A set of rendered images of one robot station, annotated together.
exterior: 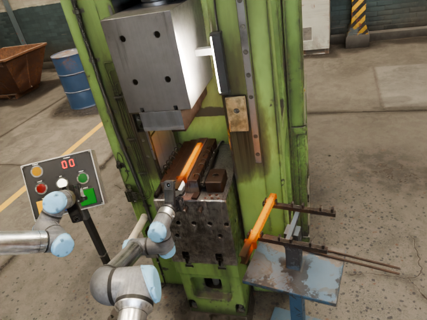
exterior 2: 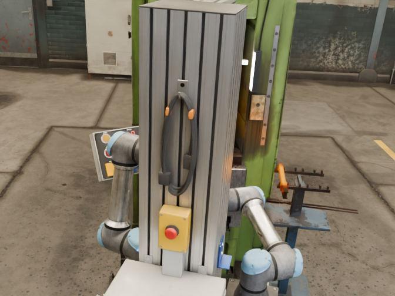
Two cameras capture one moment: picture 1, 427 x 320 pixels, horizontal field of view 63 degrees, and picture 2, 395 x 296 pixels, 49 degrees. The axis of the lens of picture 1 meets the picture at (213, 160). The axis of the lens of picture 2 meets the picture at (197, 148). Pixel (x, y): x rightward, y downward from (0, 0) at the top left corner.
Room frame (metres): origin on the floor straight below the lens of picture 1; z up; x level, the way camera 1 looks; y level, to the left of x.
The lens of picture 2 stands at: (-0.77, 1.38, 2.15)
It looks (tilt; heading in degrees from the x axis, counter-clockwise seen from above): 24 degrees down; 334
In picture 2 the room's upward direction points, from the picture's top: 3 degrees clockwise
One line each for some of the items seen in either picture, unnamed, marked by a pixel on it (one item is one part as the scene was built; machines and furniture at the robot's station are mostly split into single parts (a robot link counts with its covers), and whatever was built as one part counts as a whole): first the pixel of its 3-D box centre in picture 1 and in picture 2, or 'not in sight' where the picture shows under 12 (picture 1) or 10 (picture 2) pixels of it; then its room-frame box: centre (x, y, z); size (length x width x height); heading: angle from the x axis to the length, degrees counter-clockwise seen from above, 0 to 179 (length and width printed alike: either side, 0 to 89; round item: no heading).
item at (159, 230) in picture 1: (159, 228); not in sight; (1.13, 0.27, 0.98); 0.11 x 0.08 x 0.09; 161
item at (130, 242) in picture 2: not in sight; (140, 246); (0.70, 0.90, 0.98); 0.13 x 0.12 x 0.14; 38
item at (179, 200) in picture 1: (172, 204); not in sight; (1.28, 0.22, 0.98); 0.12 x 0.08 x 0.09; 161
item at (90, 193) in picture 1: (88, 197); not in sight; (1.44, 0.64, 1.01); 0.07 x 0.05 x 0.07; 96
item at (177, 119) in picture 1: (176, 102); not in sight; (1.65, 0.12, 1.32); 0.42 x 0.20 x 0.10; 161
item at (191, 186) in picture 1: (190, 162); not in sight; (1.65, 0.12, 0.96); 0.42 x 0.20 x 0.09; 161
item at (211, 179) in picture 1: (216, 180); (234, 156); (1.45, 0.00, 0.95); 0.12 x 0.08 x 0.06; 161
